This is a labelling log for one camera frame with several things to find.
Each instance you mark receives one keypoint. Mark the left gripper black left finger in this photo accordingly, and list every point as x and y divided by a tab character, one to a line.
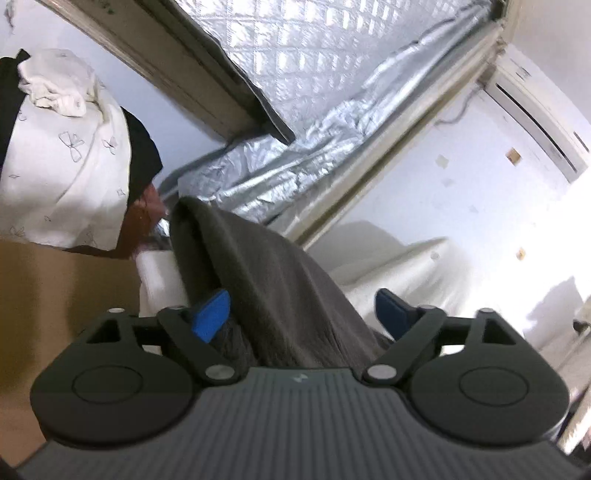
126	378

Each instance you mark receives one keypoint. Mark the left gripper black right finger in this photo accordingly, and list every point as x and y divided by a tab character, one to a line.
473	379

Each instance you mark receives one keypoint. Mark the dark grey knit sweater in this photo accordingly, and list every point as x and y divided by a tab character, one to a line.
285	311

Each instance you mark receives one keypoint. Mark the brown bed sheet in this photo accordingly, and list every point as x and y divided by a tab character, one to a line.
47	297

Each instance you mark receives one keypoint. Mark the white cloth draped chair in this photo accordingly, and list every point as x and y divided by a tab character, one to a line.
363	258

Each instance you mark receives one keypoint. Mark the red suitcase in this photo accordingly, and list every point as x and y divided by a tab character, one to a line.
140	219

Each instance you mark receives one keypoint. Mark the white cloth on suitcase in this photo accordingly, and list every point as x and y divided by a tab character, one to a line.
65	153

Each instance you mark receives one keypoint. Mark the crumpled silver foil curtain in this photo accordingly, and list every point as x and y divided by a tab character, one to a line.
258	179

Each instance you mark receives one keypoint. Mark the silver quilted insulation panel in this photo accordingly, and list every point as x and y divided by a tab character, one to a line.
307	56

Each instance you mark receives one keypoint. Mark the white wall air conditioner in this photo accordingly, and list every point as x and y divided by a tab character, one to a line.
521	88

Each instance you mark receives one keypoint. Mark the dark wooden window frame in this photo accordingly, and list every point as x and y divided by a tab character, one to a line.
159	41

